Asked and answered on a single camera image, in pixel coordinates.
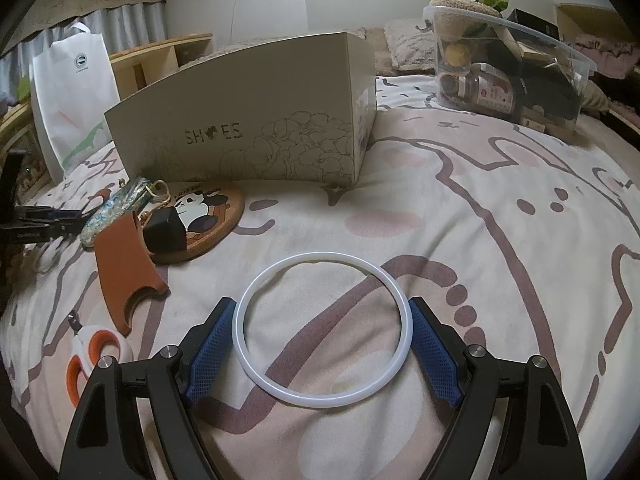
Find large brown leather piece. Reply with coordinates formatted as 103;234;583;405
95;212;168;336

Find clear plastic storage bin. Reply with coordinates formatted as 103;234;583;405
422;5;598;141

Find round panda coaster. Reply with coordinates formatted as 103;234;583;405
150;182;246;263

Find black cardboard box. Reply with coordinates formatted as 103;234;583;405
510;9;558;41

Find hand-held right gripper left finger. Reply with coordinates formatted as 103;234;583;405
59;297;237;480

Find beige cord loop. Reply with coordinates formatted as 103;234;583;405
147;180;172;208

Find white silicone ring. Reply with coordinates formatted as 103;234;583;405
232;250;416;408

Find red label jar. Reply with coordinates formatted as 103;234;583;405
467;62;516;113

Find wooden headboard shelf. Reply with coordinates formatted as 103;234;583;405
107;34;213;101

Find white orange scissors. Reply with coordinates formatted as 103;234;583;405
67;312;135;408

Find floral fabric pouch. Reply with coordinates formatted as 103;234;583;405
80;177;148;248

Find beige textured pillow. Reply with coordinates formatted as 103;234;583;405
384;17;441;72

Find grey cardboard shoe box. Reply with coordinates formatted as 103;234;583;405
104;31;377;186

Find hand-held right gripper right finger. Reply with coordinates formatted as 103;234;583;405
407;296;587;480

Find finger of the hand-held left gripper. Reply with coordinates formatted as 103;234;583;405
17;207;84;238

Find printed bear blanket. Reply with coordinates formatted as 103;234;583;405
0;72;640;480

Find beige fuzzy slipper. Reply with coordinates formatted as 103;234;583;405
431;0;501;36

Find white tote bag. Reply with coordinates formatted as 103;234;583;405
31;22;121;181

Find black power adapter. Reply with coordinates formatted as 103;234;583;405
142;207;186;266

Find grey curtain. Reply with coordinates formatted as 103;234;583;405
0;2;168;91

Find pink clothing pile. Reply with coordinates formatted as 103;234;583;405
572;32;640;81

